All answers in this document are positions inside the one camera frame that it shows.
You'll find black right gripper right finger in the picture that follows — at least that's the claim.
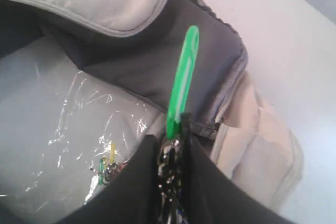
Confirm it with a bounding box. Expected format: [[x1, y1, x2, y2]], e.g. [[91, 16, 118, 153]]
[[181, 113, 289, 223]]

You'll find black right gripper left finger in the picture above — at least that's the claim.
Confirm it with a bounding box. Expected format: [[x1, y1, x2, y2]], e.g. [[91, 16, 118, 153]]
[[59, 135, 159, 223]]

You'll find bunch of coloured key tags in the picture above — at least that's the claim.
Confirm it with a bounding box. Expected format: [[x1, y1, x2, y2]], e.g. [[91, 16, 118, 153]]
[[99, 26, 200, 223]]

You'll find cream fabric duffel bag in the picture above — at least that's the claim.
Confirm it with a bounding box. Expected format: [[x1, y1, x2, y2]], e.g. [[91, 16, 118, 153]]
[[1, 0, 303, 211]]

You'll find clear plastic bottom sheet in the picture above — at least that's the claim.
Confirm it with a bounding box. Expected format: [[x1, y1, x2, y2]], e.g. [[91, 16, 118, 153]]
[[0, 61, 158, 209]]

